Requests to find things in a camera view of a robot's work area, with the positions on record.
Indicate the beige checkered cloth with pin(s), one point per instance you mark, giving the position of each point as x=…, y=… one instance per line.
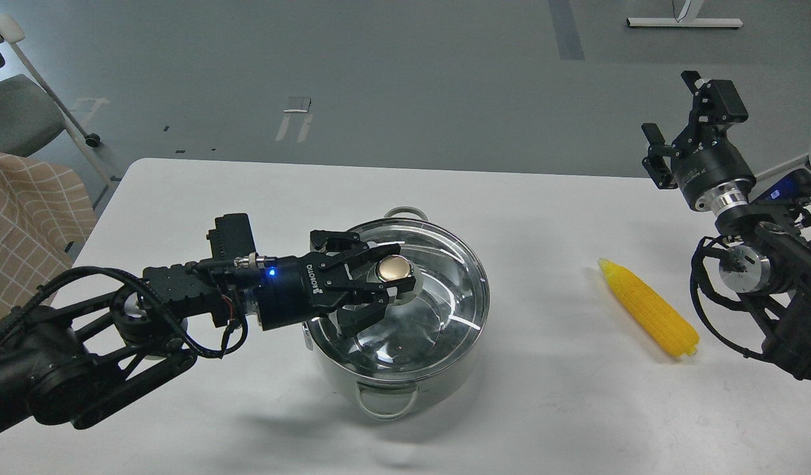
x=43, y=208

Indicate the white desk leg base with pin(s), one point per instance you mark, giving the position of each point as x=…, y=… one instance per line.
x=686, y=18

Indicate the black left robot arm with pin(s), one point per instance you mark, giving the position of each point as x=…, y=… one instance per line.
x=95, y=339

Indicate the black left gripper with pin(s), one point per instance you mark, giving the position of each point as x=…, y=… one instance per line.
x=293, y=289

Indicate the yellow toy corn cob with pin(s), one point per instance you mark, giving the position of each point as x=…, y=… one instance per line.
x=670, y=331

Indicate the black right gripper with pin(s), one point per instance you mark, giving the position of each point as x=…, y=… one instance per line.
x=709, y=171

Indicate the stainless steel pot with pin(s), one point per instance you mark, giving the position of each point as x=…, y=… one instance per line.
x=391, y=400

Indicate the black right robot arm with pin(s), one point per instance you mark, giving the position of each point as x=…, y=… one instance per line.
x=759, y=262

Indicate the grey office chair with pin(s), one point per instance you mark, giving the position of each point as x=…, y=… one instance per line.
x=32, y=115

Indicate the glass pot lid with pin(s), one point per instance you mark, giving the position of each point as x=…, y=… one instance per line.
x=427, y=334

